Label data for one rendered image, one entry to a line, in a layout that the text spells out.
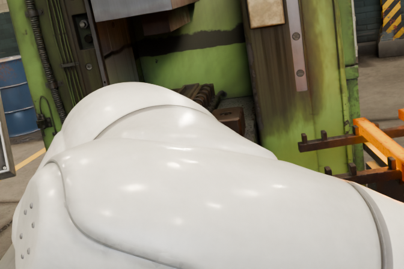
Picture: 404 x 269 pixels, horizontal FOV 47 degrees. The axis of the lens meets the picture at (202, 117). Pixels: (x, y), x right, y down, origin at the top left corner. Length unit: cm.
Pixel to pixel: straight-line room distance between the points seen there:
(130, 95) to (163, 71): 133
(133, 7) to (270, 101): 45
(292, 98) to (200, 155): 107
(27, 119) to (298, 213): 564
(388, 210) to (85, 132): 21
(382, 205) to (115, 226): 16
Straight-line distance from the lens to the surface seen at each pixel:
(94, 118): 35
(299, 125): 133
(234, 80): 165
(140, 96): 35
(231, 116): 120
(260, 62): 128
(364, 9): 705
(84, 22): 138
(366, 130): 109
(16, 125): 585
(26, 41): 146
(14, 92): 578
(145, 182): 22
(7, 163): 125
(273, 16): 125
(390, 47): 677
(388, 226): 28
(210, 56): 164
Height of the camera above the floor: 131
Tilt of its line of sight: 15 degrees down
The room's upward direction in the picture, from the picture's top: 10 degrees counter-clockwise
